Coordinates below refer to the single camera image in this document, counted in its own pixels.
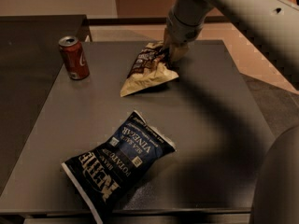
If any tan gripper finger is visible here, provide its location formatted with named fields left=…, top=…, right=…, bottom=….
left=169, top=44, right=189, bottom=63
left=163, top=28, right=171, bottom=49

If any brown chip bag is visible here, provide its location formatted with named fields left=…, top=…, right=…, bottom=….
left=120, top=41, right=178, bottom=97

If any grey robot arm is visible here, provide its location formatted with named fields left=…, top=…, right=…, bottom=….
left=164, top=0, right=299, bottom=224

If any blue kettle chip bag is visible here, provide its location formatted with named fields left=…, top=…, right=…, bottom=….
left=62, top=111, right=176, bottom=224

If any red soda can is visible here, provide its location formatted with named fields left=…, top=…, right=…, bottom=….
left=59, top=35, right=90, bottom=80

